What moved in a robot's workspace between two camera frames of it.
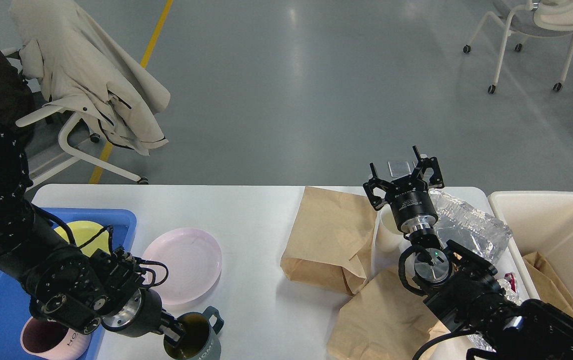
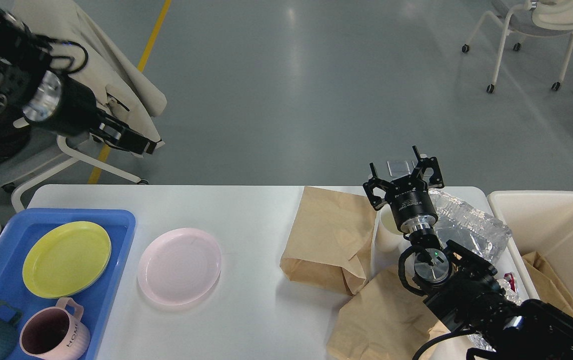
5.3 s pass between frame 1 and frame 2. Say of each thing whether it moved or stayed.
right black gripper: stayed
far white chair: stayed
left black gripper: moved
